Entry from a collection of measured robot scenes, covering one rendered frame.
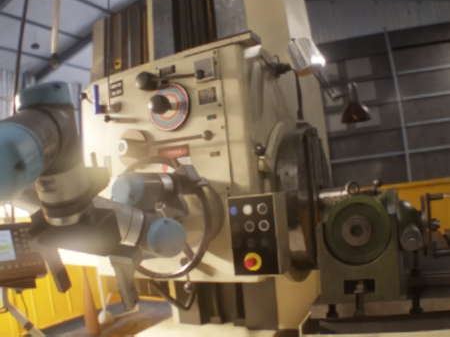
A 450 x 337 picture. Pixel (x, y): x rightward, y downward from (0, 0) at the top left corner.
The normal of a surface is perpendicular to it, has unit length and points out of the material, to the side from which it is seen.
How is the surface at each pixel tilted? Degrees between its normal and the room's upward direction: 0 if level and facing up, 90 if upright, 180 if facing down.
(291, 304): 90
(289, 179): 73
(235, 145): 90
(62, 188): 112
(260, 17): 90
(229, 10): 90
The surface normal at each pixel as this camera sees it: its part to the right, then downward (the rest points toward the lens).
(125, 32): -0.45, -0.02
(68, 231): -0.28, 0.36
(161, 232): 0.49, -0.11
